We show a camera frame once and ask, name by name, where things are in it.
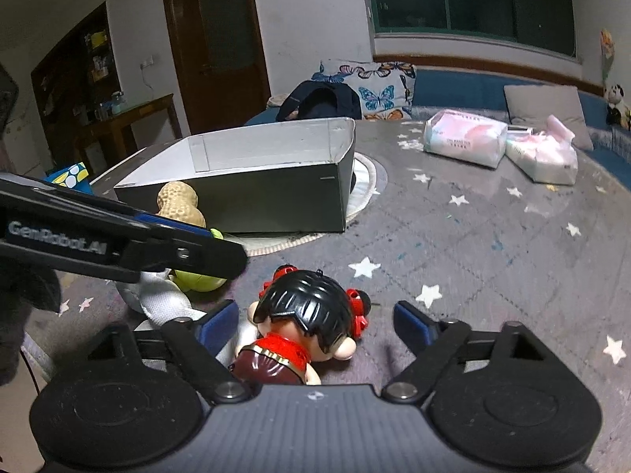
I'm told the tan peanut toy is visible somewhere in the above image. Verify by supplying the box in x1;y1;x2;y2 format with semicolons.
157;182;206;229

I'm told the white plush rabbit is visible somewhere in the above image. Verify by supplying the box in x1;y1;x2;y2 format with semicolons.
115;269;258;369

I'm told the green round toy figure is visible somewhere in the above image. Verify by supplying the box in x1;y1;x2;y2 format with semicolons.
172;226;229;294

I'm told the black-haired girl doll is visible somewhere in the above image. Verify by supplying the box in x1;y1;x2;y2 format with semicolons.
230;264;372;385

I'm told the grey knit gloved hand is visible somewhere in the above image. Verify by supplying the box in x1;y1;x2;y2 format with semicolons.
0;257;61;385

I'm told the blue yellow tissue box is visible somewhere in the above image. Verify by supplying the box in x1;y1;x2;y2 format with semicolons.
45;161;93;194

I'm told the wooden side table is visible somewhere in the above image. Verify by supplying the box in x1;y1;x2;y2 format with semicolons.
74;94;183;164

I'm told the grey cardboard box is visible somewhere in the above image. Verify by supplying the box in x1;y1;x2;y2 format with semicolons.
114;117;356;234

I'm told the dark wooden shelf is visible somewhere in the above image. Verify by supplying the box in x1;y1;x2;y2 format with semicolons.
31;4;121;168

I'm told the brown wooden door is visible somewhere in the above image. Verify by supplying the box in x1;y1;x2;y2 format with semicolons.
164;0;271;134

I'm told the dark blue backpack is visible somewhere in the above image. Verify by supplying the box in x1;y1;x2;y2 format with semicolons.
276;80;362;122

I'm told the blue sofa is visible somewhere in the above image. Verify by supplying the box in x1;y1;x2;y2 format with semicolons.
244;68;631;194

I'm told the grey cushion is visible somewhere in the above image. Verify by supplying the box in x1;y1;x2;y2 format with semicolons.
504;84;594;151

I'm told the butterfly print pillow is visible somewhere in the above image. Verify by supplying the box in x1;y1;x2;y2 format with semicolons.
311;59;416;121

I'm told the panda plush toy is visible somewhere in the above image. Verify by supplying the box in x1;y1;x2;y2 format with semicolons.
604;83;630;130

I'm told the green framed window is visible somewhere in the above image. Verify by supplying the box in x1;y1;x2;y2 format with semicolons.
371;0;577;57

